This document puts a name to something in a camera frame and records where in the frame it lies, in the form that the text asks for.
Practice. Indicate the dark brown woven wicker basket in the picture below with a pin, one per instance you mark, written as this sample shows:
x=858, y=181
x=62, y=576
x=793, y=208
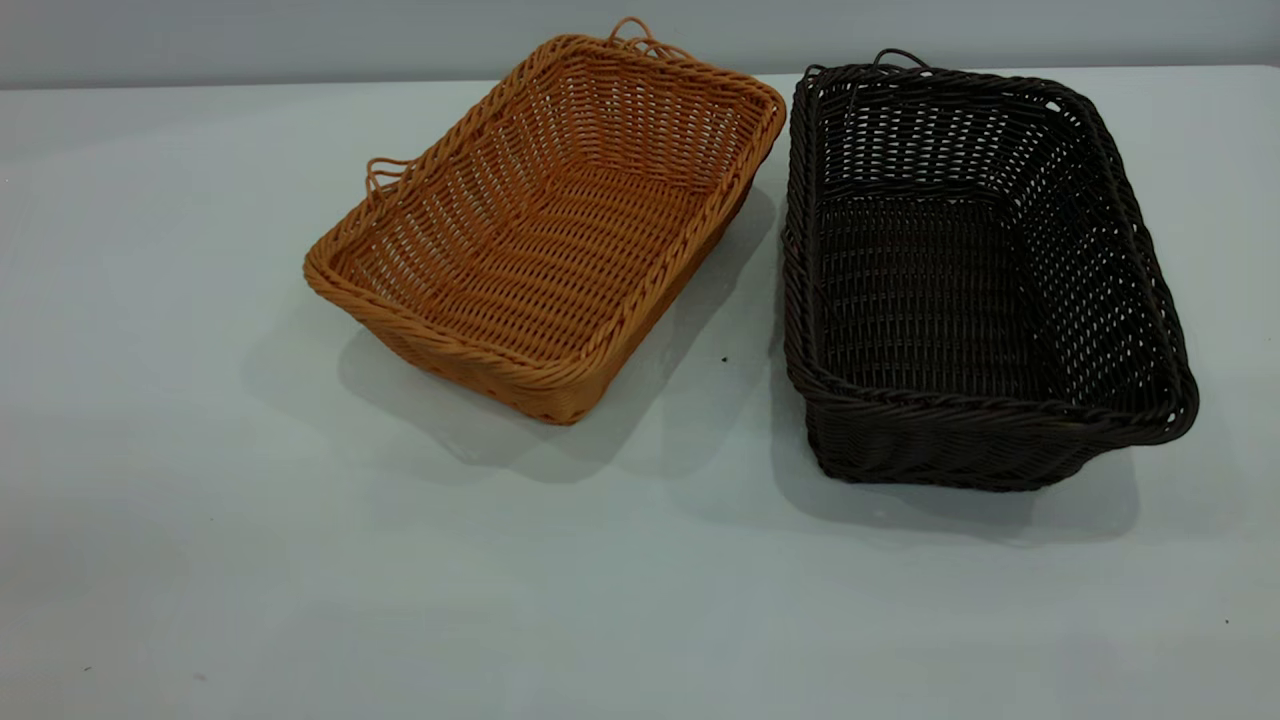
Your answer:
x=920, y=300

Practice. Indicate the orange woven wicker basket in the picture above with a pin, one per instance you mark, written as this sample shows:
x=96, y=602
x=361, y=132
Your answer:
x=560, y=250

